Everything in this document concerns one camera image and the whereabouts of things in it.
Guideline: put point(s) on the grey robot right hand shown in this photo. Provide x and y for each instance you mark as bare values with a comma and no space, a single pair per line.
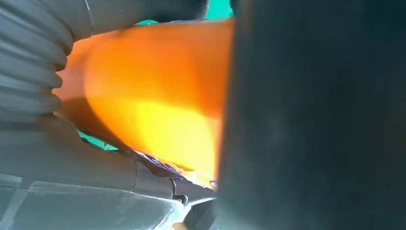
79,190

